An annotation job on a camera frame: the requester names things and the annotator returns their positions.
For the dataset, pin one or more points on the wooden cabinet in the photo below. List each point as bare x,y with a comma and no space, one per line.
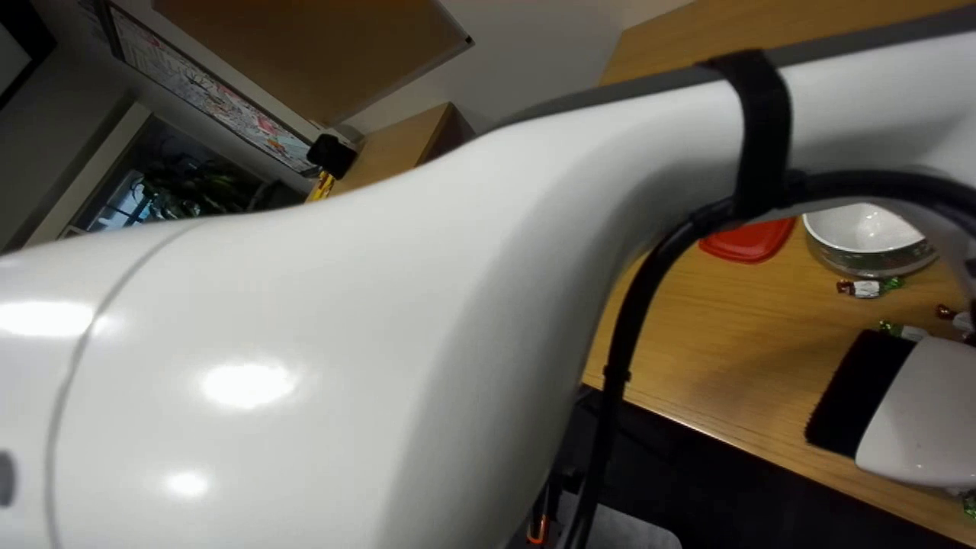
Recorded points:
396,149

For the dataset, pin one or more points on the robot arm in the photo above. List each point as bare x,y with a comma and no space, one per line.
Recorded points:
320,320

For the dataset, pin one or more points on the window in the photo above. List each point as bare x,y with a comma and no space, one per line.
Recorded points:
183,187

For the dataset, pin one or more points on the white bowl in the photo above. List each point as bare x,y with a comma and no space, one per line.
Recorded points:
865,229

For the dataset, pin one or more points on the cork pinboard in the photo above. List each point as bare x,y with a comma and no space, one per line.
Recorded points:
320,46

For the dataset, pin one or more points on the colourful wall poster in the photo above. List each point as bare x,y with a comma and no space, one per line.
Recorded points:
206,91

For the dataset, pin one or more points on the white hand broom black bristles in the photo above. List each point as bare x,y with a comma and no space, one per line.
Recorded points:
923,412

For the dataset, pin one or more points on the red plastic lid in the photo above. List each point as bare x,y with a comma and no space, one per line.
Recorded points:
751,242

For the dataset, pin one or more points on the wrapped sweet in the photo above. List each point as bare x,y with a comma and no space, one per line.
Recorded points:
868,287
902,331
949,312
970,505

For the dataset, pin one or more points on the camera on mount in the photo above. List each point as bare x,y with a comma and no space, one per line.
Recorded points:
332,155

